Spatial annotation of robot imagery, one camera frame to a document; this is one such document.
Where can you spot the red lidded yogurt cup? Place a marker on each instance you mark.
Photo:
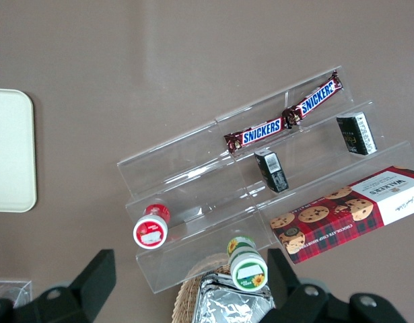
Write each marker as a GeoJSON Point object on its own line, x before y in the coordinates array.
{"type": "Point", "coordinates": [151, 230]}

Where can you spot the clear acrylic tiered shelf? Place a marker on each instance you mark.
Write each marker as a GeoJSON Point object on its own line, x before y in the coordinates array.
{"type": "Point", "coordinates": [193, 188]}

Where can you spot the foil wrapped sandwich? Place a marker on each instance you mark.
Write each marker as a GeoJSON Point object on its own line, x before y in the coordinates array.
{"type": "Point", "coordinates": [227, 304]}

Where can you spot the Walkers red tartan cookie box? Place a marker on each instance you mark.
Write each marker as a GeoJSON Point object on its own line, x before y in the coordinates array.
{"type": "Point", "coordinates": [344, 215]}

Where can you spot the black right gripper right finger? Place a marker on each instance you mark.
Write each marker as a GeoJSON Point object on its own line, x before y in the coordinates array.
{"type": "Point", "coordinates": [294, 303]}

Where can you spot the black box with white side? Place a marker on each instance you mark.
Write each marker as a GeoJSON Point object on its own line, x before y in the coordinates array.
{"type": "Point", "coordinates": [356, 134]}

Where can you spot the woven wicker basket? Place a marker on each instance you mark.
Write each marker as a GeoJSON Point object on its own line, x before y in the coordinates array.
{"type": "Point", "coordinates": [188, 296]}

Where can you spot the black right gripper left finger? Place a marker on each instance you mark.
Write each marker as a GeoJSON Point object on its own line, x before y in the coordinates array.
{"type": "Point", "coordinates": [89, 282]}

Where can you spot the clear plastic container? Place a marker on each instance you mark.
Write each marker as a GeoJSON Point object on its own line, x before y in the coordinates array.
{"type": "Point", "coordinates": [11, 291]}

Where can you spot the green lidded sunflower cup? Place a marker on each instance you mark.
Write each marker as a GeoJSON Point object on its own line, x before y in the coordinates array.
{"type": "Point", "coordinates": [248, 270]}

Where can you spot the cream plastic tray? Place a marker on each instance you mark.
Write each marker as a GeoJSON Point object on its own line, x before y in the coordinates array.
{"type": "Point", "coordinates": [11, 151]}

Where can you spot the Snickers chocolate bar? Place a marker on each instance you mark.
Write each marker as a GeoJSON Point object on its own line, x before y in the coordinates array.
{"type": "Point", "coordinates": [316, 99]}
{"type": "Point", "coordinates": [260, 129]}

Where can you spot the small black box with barcode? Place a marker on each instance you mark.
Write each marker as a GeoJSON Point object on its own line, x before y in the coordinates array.
{"type": "Point", "coordinates": [272, 171]}

